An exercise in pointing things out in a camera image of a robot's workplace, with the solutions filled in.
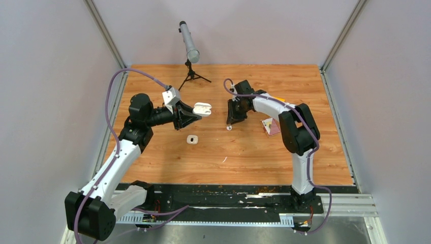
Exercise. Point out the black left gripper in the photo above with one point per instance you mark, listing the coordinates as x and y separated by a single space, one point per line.
183 114

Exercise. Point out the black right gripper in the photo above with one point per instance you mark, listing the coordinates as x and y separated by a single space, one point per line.
234 118

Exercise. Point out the white oval earbud case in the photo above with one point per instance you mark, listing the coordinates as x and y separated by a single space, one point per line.
202 109

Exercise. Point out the white gold-trimmed earbud case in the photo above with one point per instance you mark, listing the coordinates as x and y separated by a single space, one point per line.
192 139

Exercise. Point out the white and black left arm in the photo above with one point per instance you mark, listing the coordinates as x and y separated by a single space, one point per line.
94 210

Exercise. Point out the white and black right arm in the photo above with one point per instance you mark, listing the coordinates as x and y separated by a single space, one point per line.
298 128

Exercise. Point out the black microphone tripod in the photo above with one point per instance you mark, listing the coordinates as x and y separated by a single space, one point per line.
192 75

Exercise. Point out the grey microphone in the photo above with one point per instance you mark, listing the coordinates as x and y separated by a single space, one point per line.
193 54

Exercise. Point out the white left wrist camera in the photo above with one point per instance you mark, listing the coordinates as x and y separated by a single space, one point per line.
171 97

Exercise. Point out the yellow triangular plastic frame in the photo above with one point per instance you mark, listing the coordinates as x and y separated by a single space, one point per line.
280 99

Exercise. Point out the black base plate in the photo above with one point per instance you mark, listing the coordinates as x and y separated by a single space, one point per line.
227 203

